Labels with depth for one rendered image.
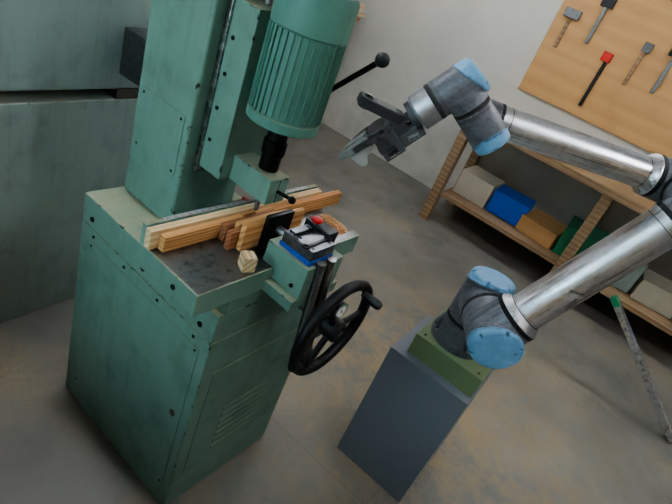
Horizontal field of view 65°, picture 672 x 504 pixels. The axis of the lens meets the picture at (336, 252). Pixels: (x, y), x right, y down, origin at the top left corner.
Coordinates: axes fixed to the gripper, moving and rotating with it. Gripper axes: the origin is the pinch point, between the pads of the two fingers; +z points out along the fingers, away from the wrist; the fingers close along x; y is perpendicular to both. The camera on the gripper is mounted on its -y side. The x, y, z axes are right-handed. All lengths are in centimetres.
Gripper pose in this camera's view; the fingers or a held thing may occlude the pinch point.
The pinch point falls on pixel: (341, 153)
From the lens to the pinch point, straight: 131.3
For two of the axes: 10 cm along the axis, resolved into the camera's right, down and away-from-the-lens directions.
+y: 5.8, 6.8, 4.4
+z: -8.1, 4.9, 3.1
